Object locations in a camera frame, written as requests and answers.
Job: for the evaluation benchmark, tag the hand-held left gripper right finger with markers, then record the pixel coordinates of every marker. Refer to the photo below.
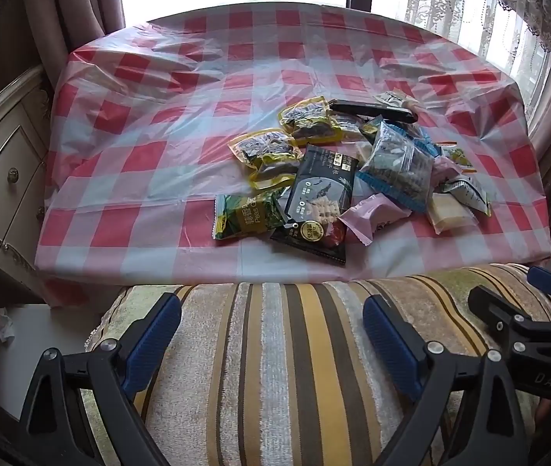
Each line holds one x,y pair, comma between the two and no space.
392,349

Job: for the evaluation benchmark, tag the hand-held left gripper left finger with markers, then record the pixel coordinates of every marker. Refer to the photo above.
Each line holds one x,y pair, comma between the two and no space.
155,342

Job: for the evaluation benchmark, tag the pale yellow wafer packet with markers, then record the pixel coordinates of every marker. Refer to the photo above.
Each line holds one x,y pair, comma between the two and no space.
450,213

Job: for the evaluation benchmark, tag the white black-green snack packet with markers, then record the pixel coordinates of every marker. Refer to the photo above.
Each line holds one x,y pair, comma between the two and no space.
469,193

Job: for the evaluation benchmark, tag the pink snack packet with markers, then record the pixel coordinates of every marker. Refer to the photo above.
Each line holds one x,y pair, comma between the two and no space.
375,216

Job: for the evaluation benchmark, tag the pale pink small packet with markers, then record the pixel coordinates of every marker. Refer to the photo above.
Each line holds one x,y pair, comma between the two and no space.
443,172

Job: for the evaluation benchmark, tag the small green white packet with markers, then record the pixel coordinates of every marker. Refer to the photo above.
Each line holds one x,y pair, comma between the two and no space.
457,156

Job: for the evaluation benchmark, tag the green pea snack packet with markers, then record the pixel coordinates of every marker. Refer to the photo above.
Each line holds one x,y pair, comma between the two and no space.
246,216

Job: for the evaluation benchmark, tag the clear blue-edged nut packet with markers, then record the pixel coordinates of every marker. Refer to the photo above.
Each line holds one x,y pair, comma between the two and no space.
428,146
396,165

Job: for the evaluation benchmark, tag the black cracker packet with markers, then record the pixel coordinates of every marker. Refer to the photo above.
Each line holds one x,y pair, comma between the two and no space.
319,194

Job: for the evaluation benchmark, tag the yellow vacuum snack packet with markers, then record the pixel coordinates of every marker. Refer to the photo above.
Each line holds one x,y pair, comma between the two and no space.
260,148
273,174
304,119

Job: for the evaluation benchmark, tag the long black packet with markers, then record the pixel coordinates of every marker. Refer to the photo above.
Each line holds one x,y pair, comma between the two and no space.
377,110

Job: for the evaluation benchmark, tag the cream snack packet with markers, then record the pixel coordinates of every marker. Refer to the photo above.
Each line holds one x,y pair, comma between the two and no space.
394,99

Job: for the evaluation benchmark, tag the white storage box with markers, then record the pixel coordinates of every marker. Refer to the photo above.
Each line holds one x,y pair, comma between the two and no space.
47,364

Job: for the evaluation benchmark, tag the striped sofa cover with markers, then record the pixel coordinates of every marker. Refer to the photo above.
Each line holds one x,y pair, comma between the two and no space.
280,374

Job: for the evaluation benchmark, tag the crumpled white tissue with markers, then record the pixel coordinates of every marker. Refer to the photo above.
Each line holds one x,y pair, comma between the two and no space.
5,325

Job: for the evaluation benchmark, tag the red white checkered tablecloth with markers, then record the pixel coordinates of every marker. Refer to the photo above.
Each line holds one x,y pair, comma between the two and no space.
159,179

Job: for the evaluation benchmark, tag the white lace curtain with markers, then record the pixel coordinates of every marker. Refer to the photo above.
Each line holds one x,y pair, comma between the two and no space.
474,9

